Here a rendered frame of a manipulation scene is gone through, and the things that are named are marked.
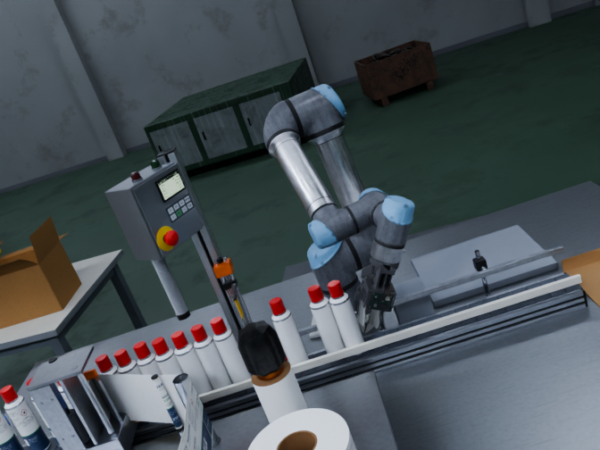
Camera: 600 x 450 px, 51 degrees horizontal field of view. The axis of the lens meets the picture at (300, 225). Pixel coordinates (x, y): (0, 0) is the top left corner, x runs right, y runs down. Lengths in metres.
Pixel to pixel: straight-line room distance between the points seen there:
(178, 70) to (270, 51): 1.57
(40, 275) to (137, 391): 1.51
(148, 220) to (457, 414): 0.82
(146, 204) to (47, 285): 1.60
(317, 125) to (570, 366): 0.89
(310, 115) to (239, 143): 5.94
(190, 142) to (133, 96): 3.54
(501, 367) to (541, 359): 0.09
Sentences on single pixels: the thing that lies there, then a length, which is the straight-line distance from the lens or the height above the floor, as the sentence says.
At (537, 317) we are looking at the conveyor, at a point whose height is 0.84.
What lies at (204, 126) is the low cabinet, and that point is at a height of 0.56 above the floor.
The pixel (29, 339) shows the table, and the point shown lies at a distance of 3.02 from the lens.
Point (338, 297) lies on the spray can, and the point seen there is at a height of 1.05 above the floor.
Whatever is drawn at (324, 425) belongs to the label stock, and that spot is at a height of 1.03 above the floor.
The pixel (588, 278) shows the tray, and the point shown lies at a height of 0.83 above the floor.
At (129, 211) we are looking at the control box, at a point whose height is 1.42.
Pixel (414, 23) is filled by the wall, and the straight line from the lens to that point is 10.38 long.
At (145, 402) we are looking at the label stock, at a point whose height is 0.98.
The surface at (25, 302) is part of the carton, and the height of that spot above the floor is 0.87.
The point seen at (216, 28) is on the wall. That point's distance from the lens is 10.64.
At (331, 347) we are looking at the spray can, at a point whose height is 0.92.
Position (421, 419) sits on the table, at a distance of 1.49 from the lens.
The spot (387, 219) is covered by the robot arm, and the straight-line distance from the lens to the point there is 1.49.
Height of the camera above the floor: 1.78
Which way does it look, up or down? 20 degrees down
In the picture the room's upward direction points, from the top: 20 degrees counter-clockwise
